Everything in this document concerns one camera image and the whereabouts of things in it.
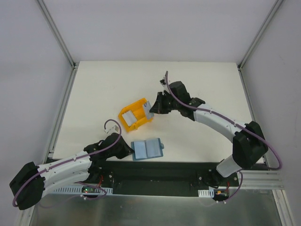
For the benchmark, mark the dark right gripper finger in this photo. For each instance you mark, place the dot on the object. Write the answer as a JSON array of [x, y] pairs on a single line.
[[158, 106], [165, 110]]

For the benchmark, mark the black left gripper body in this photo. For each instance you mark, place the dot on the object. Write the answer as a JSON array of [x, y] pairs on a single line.
[[125, 148]]

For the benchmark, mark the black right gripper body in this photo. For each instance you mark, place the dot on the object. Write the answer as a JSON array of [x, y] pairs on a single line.
[[161, 103]]

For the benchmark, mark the yellow plastic bin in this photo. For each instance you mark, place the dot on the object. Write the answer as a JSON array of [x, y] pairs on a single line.
[[137, 109]]

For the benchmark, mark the blue leather card holder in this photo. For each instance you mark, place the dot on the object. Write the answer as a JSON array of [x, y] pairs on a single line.
[[147, 149]]

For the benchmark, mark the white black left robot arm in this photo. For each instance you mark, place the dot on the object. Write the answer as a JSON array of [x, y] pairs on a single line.
[[33, 182]]

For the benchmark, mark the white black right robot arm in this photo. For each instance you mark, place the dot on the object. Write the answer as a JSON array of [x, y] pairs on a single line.
[[247, 138]]

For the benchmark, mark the stack of white cards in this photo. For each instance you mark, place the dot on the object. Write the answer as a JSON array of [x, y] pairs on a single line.
[[129, 118]]

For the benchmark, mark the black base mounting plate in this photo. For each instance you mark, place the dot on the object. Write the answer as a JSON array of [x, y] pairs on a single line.
[[179, 179]]

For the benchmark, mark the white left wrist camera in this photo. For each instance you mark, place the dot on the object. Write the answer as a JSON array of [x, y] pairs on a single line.
[[114, 129]]

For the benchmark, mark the white slotted cable duct left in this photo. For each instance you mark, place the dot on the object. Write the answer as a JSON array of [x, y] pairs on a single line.
[[80, 189]]

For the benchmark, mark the white slotted cable duct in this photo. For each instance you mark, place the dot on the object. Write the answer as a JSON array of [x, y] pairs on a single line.
[[80, 189], [206, 193]]

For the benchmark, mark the white slotted cable duct right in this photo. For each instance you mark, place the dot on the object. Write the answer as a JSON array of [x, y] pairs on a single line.
[[206, 193]]

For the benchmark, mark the aluminium frame rail left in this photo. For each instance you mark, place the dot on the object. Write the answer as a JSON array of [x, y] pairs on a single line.
[[56, 33]]

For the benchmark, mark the aluminium frame rail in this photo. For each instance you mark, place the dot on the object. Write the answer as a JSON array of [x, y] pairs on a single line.
[[56, 33], [259, 35]]

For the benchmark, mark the aluminium frame rail right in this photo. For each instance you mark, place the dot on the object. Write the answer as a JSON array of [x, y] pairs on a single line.
[[259, 35]]

